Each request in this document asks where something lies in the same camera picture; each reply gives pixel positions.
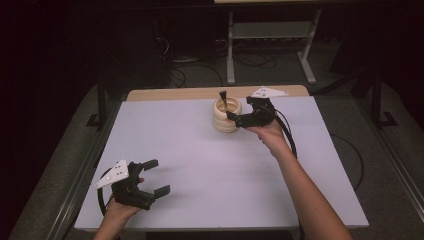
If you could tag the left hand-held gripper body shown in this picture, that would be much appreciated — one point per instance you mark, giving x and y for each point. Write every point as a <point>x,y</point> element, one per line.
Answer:
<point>117,173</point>

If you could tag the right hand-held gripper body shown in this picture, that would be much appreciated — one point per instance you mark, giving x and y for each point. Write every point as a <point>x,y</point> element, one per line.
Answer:
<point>263,113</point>

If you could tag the cream ribbed brush holder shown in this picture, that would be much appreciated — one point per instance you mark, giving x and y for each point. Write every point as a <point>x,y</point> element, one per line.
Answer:
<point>220,125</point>

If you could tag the black makeup brush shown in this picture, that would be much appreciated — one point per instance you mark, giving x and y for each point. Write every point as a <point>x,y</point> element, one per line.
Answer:
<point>223,95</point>

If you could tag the person's right hand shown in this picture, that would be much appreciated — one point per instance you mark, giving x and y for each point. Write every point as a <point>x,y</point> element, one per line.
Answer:
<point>271,136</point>

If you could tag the person's left hand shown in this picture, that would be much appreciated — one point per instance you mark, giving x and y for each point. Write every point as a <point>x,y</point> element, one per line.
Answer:
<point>121,210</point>

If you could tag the white board sheet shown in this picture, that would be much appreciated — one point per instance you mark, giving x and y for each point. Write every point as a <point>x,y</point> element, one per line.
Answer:
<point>186,150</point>

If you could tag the wooden table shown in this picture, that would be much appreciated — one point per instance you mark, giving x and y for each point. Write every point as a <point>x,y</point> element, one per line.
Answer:
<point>186,92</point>

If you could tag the grey metal stand frame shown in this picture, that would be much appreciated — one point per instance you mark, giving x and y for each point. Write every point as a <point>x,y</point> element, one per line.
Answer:
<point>230,66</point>

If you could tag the black metal post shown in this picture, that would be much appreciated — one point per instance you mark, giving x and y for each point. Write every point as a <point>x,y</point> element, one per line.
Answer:
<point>101,100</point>
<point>376,100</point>

